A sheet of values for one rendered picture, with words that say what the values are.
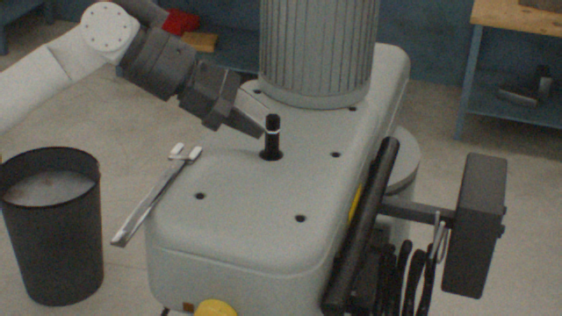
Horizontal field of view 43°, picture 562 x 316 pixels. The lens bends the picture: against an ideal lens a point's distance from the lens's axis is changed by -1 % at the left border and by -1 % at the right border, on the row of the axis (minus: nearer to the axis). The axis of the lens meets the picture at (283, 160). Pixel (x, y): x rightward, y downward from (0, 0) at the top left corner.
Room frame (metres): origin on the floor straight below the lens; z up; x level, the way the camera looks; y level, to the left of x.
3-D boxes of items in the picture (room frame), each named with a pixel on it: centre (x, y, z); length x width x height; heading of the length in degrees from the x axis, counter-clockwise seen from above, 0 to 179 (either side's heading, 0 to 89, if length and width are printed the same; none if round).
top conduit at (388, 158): (0.91, -0.13, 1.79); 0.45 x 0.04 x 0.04; 164
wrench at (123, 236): (0.80, 0.17, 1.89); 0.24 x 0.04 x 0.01; 166
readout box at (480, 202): (1.11, -0.38, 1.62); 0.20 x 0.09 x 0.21; 164
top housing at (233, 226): (0.93, 0.02, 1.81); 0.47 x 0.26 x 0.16; 164
